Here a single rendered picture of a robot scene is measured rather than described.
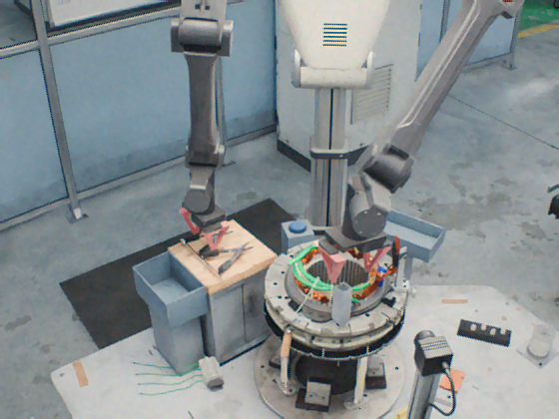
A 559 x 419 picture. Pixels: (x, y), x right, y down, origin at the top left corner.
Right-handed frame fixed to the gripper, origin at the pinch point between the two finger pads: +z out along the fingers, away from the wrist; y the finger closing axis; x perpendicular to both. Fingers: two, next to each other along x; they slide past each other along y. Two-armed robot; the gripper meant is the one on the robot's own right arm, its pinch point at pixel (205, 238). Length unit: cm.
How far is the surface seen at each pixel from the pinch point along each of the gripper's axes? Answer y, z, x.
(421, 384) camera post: 76, -25, -12
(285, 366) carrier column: 31.1, 19.8, 1.3
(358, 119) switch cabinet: -129, 73, 189
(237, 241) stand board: 2.9, 2.7, 7.6
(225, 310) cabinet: 12.3, 13.3, -2.9
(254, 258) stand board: 10.9, 2.6, 6.9
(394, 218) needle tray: 19, 4, 49
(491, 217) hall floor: -38, 104, 213
